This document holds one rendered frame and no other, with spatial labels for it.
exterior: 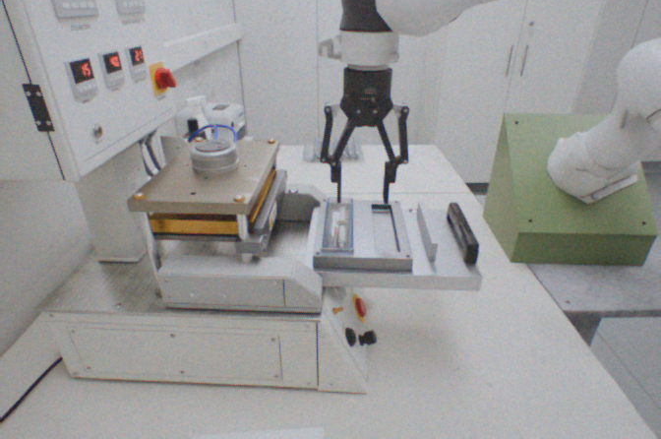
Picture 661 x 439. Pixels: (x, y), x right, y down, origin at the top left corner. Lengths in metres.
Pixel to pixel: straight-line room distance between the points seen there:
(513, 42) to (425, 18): 2.48
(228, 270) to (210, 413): 0.26
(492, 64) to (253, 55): 1.71
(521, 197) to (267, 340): 0.74
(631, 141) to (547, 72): 2.12
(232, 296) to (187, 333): 0.11
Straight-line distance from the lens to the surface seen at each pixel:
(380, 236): 0.72
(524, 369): 0.87
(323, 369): 0.72
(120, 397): 0.84
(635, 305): 1.14
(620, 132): 0.98
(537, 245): 1.12
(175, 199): 0.60
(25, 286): 1.08
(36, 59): 0.58
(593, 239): 1.18
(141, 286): 0.75
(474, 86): 2.89
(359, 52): 0.57
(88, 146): 0.63
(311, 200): 0.83
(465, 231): 0.71
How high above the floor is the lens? 1.37
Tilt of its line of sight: 27 degrees down
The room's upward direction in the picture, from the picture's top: straight up
